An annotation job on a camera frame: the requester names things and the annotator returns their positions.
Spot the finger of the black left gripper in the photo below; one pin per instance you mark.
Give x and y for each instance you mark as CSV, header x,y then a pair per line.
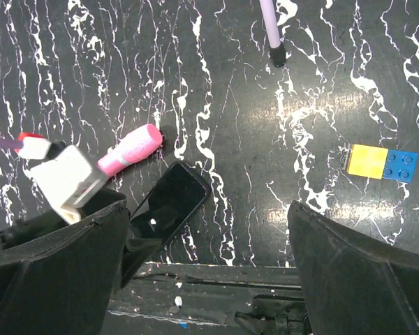
x,y
141,242

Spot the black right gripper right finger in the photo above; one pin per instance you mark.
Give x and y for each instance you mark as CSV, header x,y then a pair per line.
x,y
352,283

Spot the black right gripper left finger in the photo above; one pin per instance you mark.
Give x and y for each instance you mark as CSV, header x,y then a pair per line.
x,y
61,283

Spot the black phone case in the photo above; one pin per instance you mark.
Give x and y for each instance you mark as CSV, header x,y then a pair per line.
x,y
176,196

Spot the pink cylindrical tool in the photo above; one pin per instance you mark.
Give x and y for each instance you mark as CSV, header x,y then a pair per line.
x,y
136,146

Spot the yellow and blue toy brick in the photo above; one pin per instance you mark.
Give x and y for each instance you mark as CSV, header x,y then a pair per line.
x,y
381,163

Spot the lilac tripod stand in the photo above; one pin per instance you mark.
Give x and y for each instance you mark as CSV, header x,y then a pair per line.
x,y
276,46

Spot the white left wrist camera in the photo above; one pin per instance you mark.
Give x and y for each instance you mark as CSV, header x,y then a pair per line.
x,y
67,178

